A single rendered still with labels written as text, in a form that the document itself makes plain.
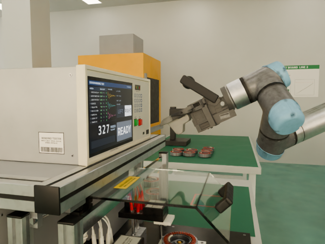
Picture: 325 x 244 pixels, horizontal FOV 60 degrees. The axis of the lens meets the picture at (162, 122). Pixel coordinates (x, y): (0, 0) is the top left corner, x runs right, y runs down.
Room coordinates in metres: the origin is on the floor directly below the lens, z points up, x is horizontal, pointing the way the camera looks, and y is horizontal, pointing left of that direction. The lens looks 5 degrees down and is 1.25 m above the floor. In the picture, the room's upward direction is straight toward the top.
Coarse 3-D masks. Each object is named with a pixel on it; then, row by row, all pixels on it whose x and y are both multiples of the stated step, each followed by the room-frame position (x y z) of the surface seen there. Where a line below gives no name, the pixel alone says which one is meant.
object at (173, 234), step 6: (168, 234) 0.87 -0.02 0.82; (174, 234) 0.88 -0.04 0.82; (180, 234) 0.88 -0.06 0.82; (186, 234) 0.88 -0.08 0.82; (162, 240) 0.84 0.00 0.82; (168, 240) 0.84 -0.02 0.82; (174, 240) 0.87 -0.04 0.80; (180, 240) 0.86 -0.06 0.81; (186, 240) 0.87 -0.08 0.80; (192, 240) 0.83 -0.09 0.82
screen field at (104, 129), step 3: (108, 123) 0.66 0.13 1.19; (99, 126) 0.62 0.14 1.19; (102, 126) 0.63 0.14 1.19; (105, 126) 0.65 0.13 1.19; (108, 126) 0.66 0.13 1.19; (99, 129) 0.62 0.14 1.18; (102, 129) 0.63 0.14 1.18; (105, 129) 0.65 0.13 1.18; (108, 129) 0.66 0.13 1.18; (99, 132) 0.62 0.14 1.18; (102, 132) 0.63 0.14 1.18; (105, 132) 0.65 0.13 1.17; (108, 132) 0.66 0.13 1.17; (99, 135) 0.62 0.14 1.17; (102, 135) 0.63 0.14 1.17
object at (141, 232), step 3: (141, 228) 0.91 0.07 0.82; (144, 228) 0.91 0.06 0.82; (129, 231) 0.88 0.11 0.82; (138, 231) 0.88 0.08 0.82; (141, 231) 0.88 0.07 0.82; (144, 231) 0.89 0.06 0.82; (126, 234) 0.86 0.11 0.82; (129, 234) 0.86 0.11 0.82; (135, 234) 0.86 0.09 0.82; (138, 234) 0.86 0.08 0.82; (141, 234) 0.86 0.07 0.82; (144, 234) 0.89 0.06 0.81; (144, 237) 0.89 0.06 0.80; (144, 240) 0.89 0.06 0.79; (144, 243) 0.89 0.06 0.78
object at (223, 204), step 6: (222, 186) 0.63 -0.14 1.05; (228, 186) 0.59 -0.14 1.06; (222, 192) 0.62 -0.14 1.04; (228, 192) 0.56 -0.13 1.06; (222, 198) 0.54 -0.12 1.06; (228, 198) 0.53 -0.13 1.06; (216, 204) 0.54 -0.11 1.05; (222, 204) 0.53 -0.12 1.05; (228, 204) 0.53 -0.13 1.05; (222, 210) 0.53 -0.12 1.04
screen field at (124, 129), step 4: (128, 120) 0.79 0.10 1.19; (120, 124) 0.73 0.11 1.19; (124, 124) 0.76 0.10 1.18; (128, 124) 0.79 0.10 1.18; (120, 128) 0.73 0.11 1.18; (124, 128) 0.76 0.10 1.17; (128, 128) 0.79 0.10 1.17; (120, 132) 0.73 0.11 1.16; (124, 132) 0.76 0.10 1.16; (128, 132) 0.79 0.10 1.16; (120, 136) 0.73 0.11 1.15; (124, 136) 0.76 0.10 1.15; (128, 136) 0.78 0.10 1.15; (120, 140) 0.73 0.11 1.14
